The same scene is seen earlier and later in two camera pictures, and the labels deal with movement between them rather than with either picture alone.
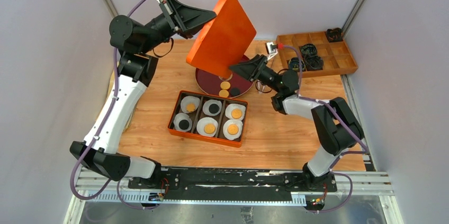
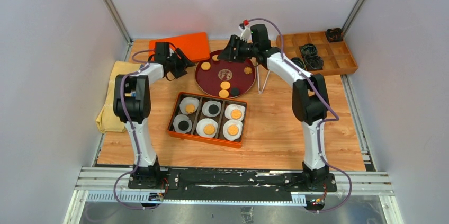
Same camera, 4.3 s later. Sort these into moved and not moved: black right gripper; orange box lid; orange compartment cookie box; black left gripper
Moved: orange box lid; black left gripper; black right gripper
Not moved: orange compartment cookie box
